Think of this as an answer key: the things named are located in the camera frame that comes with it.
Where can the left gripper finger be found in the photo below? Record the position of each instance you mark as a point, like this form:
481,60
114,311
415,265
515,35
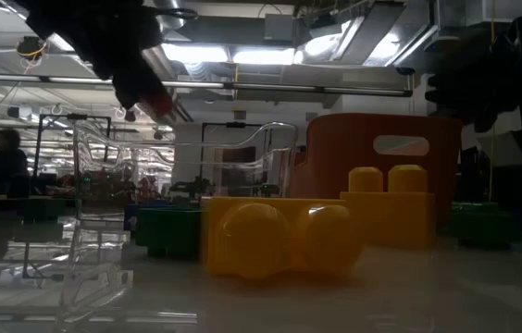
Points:
133,90

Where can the grey ceiling box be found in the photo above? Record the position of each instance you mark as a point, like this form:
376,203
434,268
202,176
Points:
279,27

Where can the silver ventilation duct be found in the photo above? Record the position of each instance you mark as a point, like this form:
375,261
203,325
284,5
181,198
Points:
168,20

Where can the large yellow block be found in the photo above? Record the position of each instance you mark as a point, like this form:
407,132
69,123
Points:
252,240
390,217

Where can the orange plastic bin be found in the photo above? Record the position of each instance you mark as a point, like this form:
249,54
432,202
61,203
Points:
335,148

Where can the person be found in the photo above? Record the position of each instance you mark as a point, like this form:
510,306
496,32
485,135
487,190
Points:
6,162

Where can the small red block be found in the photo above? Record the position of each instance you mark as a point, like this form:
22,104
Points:
163,105

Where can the long grey ceiling rail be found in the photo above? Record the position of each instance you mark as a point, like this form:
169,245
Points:
289,88

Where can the ceiling light panel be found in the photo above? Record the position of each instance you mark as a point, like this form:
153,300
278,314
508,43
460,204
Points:
319,46
263,56
196,53

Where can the small green block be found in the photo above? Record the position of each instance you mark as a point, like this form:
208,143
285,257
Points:
168,231
483,226

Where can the clear plastic bin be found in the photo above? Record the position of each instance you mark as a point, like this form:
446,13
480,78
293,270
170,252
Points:
86,139

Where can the white table sheet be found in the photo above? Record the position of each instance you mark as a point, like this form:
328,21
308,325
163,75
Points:
427,296

